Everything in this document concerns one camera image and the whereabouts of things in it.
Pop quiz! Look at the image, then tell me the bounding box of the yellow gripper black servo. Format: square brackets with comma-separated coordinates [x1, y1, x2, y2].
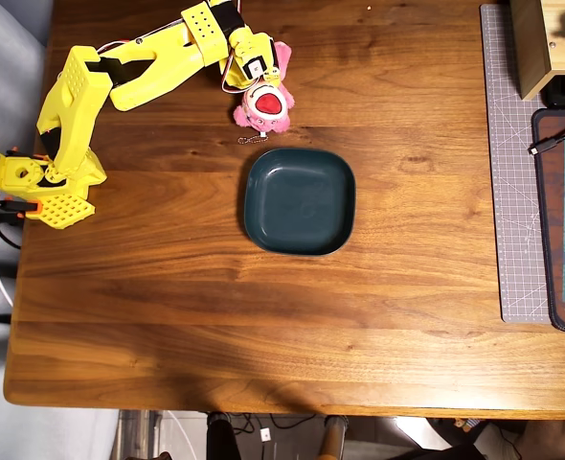
[228, 26, 282, 89]

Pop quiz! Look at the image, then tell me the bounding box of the pink strawberry bear plush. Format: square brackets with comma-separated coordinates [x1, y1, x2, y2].
[233, 40, 296, 145]

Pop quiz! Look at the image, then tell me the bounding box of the yellow robot arm with base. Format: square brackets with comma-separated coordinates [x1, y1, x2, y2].
[0, 0, 246, 231]

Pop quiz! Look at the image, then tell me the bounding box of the dark green square bin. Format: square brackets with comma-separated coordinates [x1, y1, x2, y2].
[242, 147, 357, 258]

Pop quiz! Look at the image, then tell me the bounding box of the light wooden box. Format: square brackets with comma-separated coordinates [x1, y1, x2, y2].
[509, 0, 565, 101]

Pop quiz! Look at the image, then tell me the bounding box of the grey cutting mat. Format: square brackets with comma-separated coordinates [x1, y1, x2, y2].
[479, 3, 552, 325]

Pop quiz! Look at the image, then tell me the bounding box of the black orange table clamp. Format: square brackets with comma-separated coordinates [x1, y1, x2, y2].
[0, 189, 43, 226]

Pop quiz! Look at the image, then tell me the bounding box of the dark printed mouse pad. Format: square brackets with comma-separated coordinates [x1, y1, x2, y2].
[531, 107, 565, 333]

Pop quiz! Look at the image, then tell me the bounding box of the white red gripper servo wire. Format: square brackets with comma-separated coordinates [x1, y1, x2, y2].
[220, 51, 246, 96]

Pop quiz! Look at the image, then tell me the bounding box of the black usb cable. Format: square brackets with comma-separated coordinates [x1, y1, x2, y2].
[528, 124, 565, 156]

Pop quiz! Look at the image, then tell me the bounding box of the black power cable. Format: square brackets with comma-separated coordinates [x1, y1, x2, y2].
[0, 220, 23, 250]

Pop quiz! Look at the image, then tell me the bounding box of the thin black floor cable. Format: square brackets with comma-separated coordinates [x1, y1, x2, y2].
[234, 413, 318, 436]

